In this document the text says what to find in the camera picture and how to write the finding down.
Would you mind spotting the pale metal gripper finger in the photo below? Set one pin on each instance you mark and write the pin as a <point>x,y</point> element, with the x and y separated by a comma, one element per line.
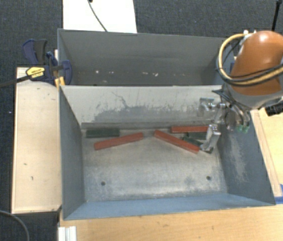
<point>204,105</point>
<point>210,138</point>

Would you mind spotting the dark green flat block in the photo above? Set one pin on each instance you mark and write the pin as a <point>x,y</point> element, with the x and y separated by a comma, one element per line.
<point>102,132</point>
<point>193,141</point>
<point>197,135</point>

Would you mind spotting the red-brown flat block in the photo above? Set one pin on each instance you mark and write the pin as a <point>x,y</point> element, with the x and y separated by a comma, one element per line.
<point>119,141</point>
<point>175,140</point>
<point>189,129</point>

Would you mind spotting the grey metal bin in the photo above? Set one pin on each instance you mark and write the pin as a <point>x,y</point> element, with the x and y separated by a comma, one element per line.
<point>151,174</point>

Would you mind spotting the pale wood flat board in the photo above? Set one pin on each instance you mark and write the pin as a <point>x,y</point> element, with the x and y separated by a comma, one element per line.
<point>37,144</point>

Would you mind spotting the black cylinder on white bracket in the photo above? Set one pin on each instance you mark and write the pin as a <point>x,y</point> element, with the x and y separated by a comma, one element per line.
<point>279,108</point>

